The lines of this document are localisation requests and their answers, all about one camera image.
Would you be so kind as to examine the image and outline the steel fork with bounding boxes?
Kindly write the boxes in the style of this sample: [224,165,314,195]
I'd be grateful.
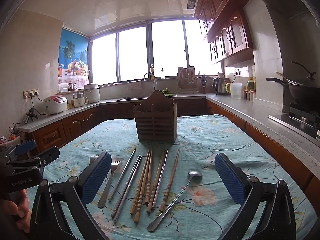
[97,160,122,209]
[89,155,99,165]

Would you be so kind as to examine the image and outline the steel chopstick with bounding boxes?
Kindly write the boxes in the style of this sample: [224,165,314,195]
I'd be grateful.
[113,155,143,223]
[108,148,136,202]
[152,150,169,210]
[111,155,141,218]

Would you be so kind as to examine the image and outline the long steel spoon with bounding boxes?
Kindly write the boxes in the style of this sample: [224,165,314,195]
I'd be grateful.
[147,171,202,232]

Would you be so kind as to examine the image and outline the kitchen sink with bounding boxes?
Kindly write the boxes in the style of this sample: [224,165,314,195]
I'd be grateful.
[117,96,148,101]

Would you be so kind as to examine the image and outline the kitchen faucet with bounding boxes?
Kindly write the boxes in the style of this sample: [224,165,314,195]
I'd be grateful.
[143,72,158,90]

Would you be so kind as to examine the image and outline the person's left hand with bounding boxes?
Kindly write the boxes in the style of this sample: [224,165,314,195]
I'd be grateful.
[1,189,31,233]

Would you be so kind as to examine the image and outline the small black phone tripod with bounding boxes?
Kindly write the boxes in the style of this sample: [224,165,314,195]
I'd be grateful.
[24,107,39,124]

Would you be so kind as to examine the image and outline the white red rice cooker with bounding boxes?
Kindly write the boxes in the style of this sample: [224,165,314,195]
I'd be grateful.
[43,95,68,115]

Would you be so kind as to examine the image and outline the floral teal tablecloth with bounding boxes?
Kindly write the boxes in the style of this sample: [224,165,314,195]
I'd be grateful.
[43,115,317,239]

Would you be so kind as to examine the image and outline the small white blender pot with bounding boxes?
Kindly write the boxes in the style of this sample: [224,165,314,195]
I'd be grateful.
[73,92,88,108]

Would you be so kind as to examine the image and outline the gas stove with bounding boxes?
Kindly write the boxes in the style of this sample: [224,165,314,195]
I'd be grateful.
[268,103,319,141]

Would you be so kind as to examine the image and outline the white round cooker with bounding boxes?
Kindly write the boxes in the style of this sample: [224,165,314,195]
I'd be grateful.
[84,83,100,103]

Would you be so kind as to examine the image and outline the spice jar rack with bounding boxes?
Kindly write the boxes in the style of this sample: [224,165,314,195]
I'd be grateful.
[243,89,256,101]

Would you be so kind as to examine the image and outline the fruit beach poster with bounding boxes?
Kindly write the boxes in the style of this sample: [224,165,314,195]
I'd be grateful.
[58,29,89,89]

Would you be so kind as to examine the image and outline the wooden utensil holder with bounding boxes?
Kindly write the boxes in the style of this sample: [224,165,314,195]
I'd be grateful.
[133,90,177,144]

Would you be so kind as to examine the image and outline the yellow oil bottle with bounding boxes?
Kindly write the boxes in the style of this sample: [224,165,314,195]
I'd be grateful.
[247,76,255,91]

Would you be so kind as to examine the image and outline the steel electric kettle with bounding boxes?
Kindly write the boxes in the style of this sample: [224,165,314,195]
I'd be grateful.
[213,75,228,95]

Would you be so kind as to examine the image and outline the black wok with lid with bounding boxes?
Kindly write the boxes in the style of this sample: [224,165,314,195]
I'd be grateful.
[266,61,319,113]

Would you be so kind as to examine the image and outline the knife block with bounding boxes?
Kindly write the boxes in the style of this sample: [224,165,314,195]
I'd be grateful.
[199,74,207,93]

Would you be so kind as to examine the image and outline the wooden dish rack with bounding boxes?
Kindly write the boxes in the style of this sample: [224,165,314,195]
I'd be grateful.
[176,66,199,94]

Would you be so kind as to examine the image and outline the green vegetables in basket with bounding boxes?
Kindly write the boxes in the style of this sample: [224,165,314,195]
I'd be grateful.
[161,88,177,96]

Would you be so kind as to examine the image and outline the yellow dish soap bottle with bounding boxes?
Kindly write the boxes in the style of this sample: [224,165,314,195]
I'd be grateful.
[150,64,155,80]

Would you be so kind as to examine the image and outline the upper wooden cabinets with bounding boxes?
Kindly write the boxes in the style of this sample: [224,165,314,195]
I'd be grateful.
[195,0,253,67]

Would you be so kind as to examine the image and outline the wall power socket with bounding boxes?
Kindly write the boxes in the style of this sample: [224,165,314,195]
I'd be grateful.
[23,89,39,99]

